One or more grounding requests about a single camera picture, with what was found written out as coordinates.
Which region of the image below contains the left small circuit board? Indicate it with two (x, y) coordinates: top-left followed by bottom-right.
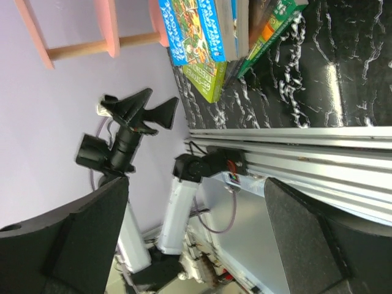
(224, 172), (241, 187)

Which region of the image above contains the green 65-storey treehouse book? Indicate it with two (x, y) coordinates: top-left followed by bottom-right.
(183, 62), (227, 104)

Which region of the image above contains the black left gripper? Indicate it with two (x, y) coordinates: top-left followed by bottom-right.
(75, 88), (179, 176)

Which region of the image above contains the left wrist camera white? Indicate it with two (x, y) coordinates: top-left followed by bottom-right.
(96, 103), (113, 118)

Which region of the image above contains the green bottom book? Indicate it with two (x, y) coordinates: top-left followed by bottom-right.
(234, 1), (309, 78)

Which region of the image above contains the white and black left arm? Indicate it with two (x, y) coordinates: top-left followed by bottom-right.
(75, 88), (247, 293)

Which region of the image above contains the pink three-tier shelf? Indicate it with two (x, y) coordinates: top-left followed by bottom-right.
(15, 1), (168, 69)

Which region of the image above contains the blue 26-storey treehouse book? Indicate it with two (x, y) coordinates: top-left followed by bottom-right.
(158, 0), (249, 66)

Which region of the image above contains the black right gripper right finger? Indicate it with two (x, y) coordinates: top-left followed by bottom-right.
(264, 178), (391, 293)

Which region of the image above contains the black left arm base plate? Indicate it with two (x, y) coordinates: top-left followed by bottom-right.
(205, 146), (248, 175)

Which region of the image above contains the aluminium mounting rail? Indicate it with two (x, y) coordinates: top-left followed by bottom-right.
(189, 126), (391, 225)

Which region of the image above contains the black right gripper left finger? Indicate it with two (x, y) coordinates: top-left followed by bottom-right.
(1, 178), (129, 293)

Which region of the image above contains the dark Tale of Two Cities book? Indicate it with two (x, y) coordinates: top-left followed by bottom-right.
(249, 0), (278, 50)

